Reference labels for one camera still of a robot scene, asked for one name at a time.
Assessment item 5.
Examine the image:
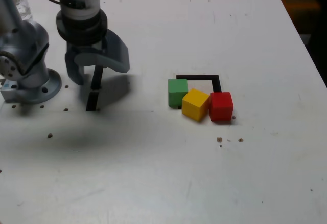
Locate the red cube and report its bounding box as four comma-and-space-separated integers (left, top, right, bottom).
209, 92, 234, 122

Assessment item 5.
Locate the clear plastic bottle red label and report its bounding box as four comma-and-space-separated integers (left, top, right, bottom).
4, 0, 34, 21

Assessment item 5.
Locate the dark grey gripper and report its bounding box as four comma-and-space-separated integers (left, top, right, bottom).
64, 28, 131, 86

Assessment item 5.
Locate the green cube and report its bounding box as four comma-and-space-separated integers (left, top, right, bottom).
167, 78, 189, 108

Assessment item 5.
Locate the black tape strip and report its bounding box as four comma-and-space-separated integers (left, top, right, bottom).
85, 65, 104, 111

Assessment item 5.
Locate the yellow cube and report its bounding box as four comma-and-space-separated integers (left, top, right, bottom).
181, 88, 211, 122

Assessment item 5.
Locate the black tape square outline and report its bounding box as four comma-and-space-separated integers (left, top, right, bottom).
176, 75, 222, 110

